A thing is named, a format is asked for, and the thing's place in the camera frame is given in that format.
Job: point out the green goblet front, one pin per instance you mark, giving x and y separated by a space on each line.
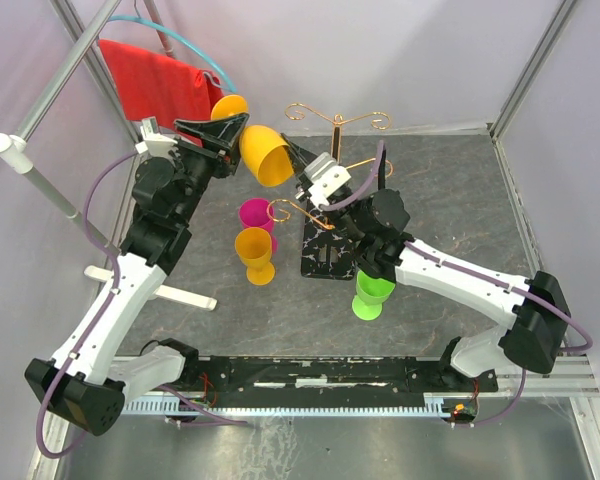
371 294

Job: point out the red cloth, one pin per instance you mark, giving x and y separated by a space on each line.
154 85

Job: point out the gold wine glass rack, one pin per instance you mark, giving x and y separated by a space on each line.
324 254

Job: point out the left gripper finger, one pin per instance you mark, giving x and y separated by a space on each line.
232 129
214 134

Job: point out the white cable duct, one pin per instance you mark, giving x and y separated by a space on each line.
323 402

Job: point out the orange goblet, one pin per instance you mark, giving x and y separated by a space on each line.
254 248
263 150

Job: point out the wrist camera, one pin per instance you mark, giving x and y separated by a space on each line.
153 142
325 176

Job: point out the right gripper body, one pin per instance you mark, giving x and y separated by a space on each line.
343 216

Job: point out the teal clothes hanger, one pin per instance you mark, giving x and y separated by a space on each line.
165 34

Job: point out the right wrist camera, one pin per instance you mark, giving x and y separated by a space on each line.
325 176

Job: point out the magenta goblet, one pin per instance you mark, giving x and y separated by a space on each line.
257 212

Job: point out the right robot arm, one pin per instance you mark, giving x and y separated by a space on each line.
531 314

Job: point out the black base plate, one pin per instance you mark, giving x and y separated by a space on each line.
219 375

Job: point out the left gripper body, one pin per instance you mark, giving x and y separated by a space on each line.
196 168

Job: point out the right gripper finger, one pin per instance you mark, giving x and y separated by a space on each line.
299 157
303 186

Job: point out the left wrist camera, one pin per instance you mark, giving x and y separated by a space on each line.
153 142

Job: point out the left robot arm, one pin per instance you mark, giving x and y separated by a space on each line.
80 382

